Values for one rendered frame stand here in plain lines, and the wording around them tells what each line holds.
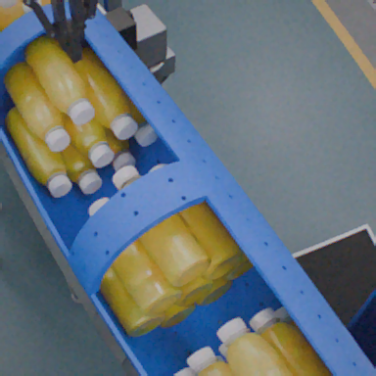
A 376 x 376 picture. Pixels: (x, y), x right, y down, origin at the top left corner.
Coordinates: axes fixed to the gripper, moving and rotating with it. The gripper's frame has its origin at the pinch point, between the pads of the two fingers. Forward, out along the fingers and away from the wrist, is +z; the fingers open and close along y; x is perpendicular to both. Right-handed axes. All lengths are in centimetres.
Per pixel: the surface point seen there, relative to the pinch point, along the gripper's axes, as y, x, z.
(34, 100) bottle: -5.9, 7.7, 18.7
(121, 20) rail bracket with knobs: 21.6, 28.0, 32.0
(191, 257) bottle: 0.2, -32.4, 13.7
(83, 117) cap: -0.6, -1.4, 17.3
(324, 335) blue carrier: 8, -53, 10
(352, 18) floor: 154, 69, 133
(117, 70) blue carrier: 6.2, -1.3, 9.8
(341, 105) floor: 115, 33, 133
